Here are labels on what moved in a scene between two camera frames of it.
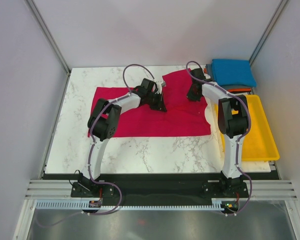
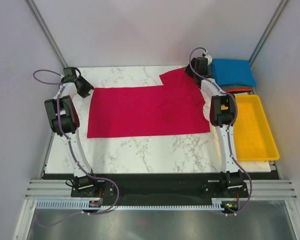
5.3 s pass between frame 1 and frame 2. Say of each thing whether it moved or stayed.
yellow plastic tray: stayed
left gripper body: moved
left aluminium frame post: stayed
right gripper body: moved
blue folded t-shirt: stayed
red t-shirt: stayed
